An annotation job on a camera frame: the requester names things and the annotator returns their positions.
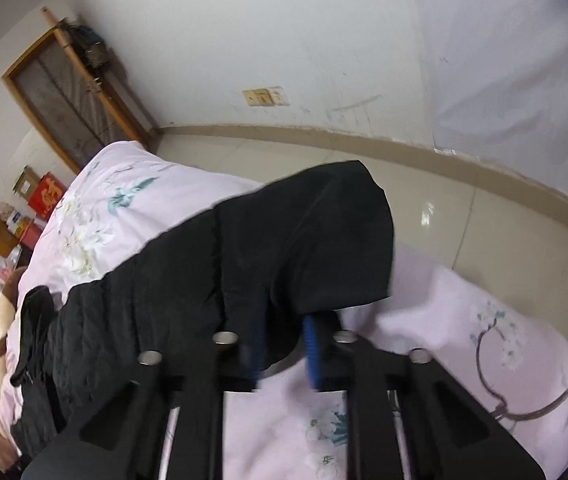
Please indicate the white wall sheet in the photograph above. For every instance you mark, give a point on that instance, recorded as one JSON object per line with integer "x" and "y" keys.
{"x": 508, "y": 85}

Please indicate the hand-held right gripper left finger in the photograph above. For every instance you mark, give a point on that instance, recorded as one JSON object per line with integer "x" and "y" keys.
{"x": 256, "y": 355}

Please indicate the pink floral bedsheet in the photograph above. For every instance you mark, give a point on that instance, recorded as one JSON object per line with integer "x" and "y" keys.
{"x": 129, "y": 220}

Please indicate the large red gift box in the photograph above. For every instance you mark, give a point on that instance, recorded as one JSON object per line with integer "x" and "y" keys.
{"x": 48, "y": 196}

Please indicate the wooden mesh door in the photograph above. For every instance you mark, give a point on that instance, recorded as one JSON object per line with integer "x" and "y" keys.
{"x": 59, "y": 95}

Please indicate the wall socket plate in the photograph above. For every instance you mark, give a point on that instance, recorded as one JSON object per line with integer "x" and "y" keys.
{"x": 265, "y": 96}

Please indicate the cardboard box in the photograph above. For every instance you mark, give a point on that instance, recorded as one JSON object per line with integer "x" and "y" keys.
{"x": 25, "y": 182}

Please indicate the black padded jacket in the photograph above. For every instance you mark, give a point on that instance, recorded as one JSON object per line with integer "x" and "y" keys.
{"x": 304, "y": 240}

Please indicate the small red box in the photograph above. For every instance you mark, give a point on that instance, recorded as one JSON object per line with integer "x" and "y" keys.
{"x": 29, "y": 235}

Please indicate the white plastic bag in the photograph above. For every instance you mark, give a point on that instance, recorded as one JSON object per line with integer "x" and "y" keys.
{"x": 1, "y": 270}

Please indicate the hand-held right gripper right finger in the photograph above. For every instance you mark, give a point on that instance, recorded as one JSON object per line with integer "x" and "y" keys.
{"x": 313, "y": 355}

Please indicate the bamboo pole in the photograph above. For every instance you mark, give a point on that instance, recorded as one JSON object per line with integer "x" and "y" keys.
{"x": 61, "y": 30}

